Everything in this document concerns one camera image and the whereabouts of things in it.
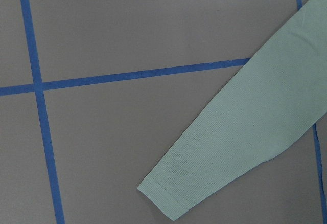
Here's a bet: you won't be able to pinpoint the olive green long-sleeve shirt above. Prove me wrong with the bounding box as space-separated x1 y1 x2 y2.
138 0 326 220

